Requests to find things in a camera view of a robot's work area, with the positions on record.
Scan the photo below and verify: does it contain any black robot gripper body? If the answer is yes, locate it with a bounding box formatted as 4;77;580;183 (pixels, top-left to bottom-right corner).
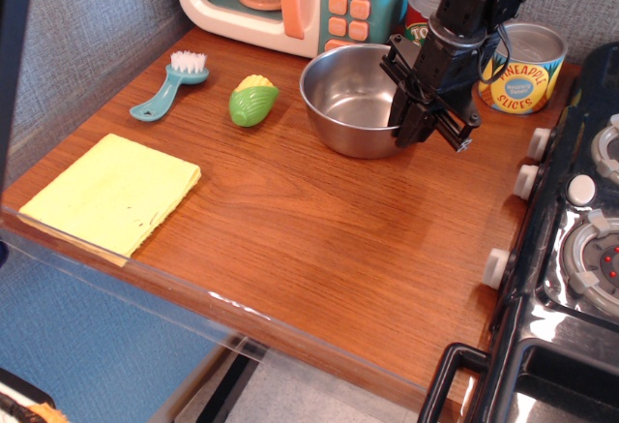
380;18;483;152

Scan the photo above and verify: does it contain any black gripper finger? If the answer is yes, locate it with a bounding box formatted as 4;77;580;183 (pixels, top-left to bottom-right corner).
388;81;410;128
396;101;436;148

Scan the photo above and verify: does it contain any stainless steel pot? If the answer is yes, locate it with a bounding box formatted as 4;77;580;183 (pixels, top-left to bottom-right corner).
300;44;401;160

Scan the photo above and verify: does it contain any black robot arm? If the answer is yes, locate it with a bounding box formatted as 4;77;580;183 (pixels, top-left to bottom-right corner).
380;0;524;151

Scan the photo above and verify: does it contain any teal toy microwave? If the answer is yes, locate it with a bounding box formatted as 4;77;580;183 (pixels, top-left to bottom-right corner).
179;0;407;57

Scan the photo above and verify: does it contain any tomato sauce can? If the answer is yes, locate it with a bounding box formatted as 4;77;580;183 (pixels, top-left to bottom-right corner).
404;0;440;46

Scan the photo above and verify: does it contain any pineapple slices can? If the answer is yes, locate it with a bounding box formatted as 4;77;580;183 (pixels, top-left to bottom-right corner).
478;22;568;115

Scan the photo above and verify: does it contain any white stove knob top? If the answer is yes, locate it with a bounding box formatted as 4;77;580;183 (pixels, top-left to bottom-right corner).
527;128;552;162

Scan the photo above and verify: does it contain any white stove knob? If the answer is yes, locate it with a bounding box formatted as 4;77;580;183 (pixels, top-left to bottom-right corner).
527;128;552;162
482;248;511;290
513;165;539;200

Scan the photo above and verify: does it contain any white stove knob middle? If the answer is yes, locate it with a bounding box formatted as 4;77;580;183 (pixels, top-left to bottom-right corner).
513;165;539;200

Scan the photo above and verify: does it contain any green toy corn cob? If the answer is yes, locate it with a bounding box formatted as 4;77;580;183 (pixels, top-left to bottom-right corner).
228;75;280;128

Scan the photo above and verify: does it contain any white stove knob bottom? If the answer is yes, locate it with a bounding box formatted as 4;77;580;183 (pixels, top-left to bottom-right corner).
482;248;511;290

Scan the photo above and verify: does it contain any teal dish brush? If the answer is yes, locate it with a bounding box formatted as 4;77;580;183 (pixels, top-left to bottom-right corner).
130;50;209;122

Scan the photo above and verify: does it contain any black toy stove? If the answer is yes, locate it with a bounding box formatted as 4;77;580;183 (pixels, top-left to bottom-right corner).
419;43;618;422

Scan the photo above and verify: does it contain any yellow folded cloth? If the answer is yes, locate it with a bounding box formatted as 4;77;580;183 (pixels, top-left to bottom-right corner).
19;134;201;265

